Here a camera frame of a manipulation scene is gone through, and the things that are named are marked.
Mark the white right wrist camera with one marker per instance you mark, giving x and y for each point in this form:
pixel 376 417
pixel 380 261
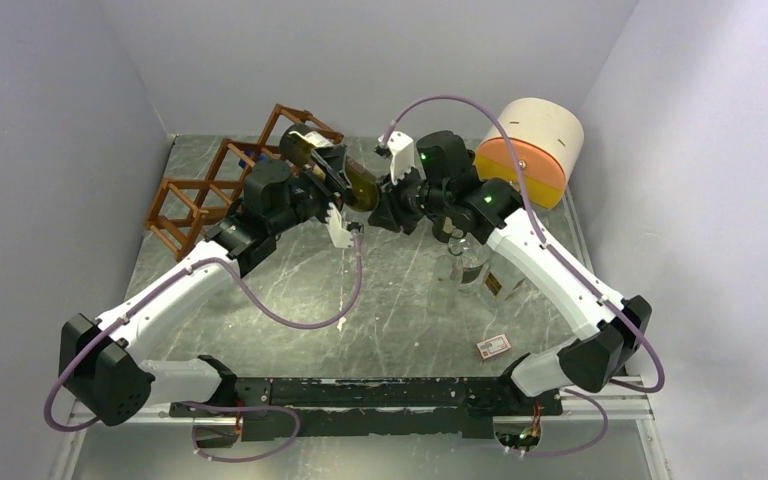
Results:
pixel 399 148

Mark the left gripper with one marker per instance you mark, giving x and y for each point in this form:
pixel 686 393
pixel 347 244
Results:
pixel 332 162

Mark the clear square glass bottle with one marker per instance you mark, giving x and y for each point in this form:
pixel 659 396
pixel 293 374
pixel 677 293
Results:
pixel 501 280

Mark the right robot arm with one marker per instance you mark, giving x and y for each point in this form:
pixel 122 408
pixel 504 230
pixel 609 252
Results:
pixel 607 328

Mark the brown wooden wine rack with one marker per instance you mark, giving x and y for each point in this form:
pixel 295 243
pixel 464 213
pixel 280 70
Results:
pixel 192 198

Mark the cream orange cylindrical box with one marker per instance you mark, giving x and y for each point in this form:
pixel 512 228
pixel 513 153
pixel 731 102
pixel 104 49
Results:
pixel 547 139

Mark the small red white box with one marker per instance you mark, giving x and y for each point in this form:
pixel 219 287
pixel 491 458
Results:
pixel 493 346

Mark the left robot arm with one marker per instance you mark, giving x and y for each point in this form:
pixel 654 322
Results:
pixel 103 361

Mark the blue plastic water bottle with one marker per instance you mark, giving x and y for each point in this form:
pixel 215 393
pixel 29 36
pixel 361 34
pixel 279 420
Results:
pixel 248 159

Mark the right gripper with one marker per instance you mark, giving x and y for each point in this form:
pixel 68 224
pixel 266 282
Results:
pixel 390 210

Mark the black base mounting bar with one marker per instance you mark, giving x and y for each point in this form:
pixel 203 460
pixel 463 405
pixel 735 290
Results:
pixel 270 408

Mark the green glass wine bottle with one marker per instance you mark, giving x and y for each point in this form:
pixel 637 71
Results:
pixel 332 164

